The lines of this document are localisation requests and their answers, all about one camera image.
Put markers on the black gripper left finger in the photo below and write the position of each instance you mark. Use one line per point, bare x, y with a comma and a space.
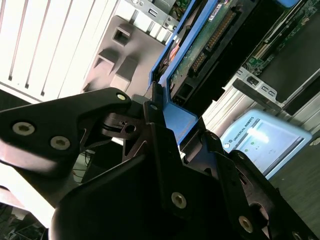
50, 120

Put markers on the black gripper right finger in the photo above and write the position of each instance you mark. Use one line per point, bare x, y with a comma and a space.
237, 175

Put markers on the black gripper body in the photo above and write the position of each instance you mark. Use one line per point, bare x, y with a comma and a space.
112, 205

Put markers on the hard disk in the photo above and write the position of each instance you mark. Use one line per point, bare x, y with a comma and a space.
190, 62

